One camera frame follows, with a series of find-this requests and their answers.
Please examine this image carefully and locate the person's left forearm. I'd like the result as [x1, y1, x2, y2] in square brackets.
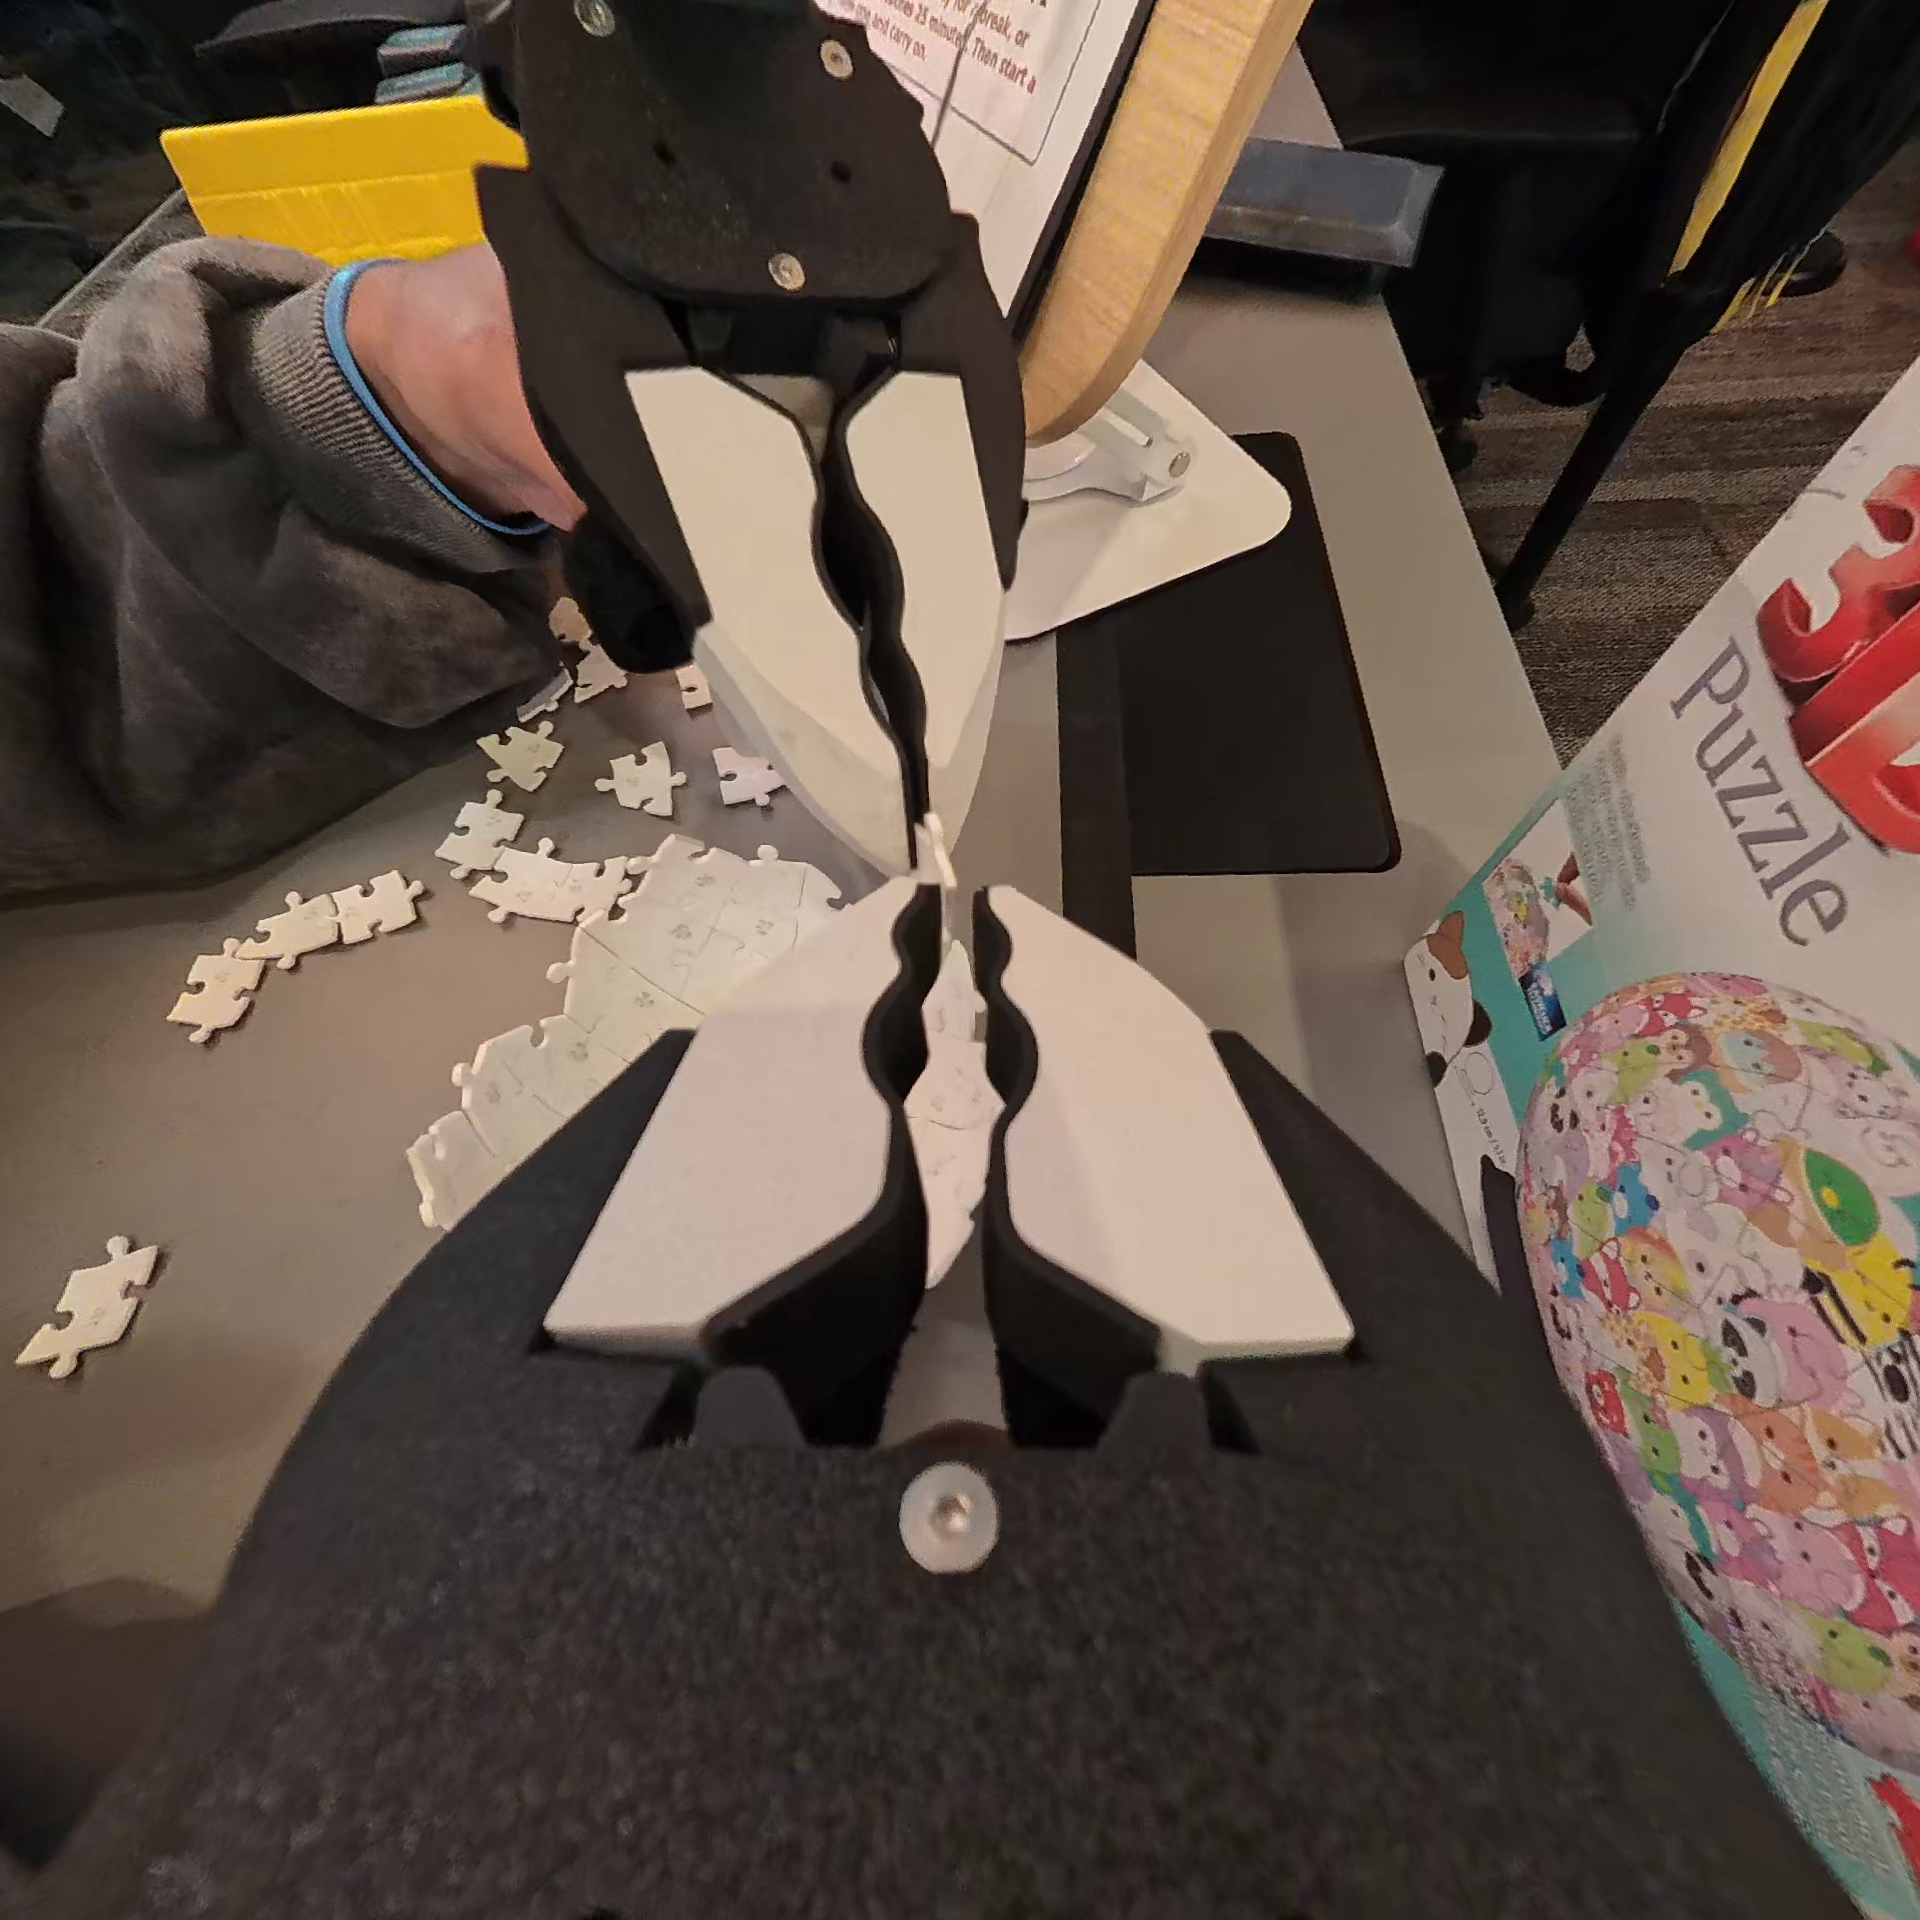
[0, 238, 602, 904]

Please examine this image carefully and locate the printed instruction sheet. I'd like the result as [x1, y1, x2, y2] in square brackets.
[814, 0, 1161, 327]

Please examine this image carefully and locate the person's left hand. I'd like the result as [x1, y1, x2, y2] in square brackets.
[344, 245, 589, 537]

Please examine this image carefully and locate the scattered pile of puzzle pieces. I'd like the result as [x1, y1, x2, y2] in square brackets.
[163, 591, 793, 1048]

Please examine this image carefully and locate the black office chair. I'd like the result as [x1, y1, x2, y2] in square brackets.
[1316, 0, 1920, 636]

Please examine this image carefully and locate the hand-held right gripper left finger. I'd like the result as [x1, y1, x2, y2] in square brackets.
[537, 884, 942, 1362]

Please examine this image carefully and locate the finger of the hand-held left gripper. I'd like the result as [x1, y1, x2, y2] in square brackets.
[620, 364, 923, 876]
[830, 364, 1008, 845]

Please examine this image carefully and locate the half-built colourful puzzle ball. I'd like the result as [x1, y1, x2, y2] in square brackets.
[404, 831, 1001, 1296]

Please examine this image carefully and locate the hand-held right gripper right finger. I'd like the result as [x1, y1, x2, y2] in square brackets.
[971, 881, 1360, 1375]

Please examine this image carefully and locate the white round object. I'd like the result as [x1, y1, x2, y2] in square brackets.
[1025, 402, 1198, 508]

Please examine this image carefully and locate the wooden document stand board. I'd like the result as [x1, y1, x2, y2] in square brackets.
[1017, 0, 1316, 447]

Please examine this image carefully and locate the black rounded table panel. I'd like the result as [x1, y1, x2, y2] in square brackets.
[1054, 430, 1409, 881]

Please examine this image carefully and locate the printed cardboard puzzle box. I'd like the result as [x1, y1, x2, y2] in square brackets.
[1400, 352, 1920, 1920]

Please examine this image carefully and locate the yellow plastic bin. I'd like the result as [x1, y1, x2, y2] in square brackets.
[157, 93, 531, 274]

